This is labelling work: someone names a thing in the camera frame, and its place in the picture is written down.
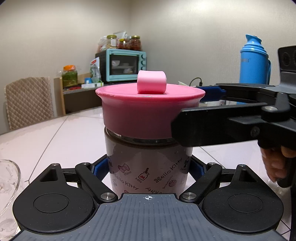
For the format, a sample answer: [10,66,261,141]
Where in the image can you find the black charging cable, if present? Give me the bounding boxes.
[189,77,204,88]

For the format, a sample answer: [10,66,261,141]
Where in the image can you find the red chili jar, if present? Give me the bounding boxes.
[117,39,130,50]
[129,35,142,51]

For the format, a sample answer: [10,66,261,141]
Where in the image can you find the blue thermos flask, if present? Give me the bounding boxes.
[239,34,271,85]

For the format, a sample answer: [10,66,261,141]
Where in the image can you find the green pickle jar orange lid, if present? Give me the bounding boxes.
[62,65,78,88]

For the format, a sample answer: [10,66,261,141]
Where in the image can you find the pink bottle cap with strap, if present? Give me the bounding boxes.
[95,70,205,140]

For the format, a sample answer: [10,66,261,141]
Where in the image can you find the right hand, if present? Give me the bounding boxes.
[260,146,295,183]

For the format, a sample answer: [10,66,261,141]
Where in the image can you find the light contents glass jar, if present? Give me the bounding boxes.
[106,35,117,49]

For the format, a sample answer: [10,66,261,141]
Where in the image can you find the teal toaster oven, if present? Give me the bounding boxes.
[95,49,147,85]

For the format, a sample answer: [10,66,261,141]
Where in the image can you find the clear glass bowl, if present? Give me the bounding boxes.
[1,160,22,240]

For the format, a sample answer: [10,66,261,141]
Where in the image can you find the pink Hello Kitty bottle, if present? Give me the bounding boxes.
[104,128,193,196]

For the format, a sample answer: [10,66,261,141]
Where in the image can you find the wooden side shelf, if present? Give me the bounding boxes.
[53,77,102,116]

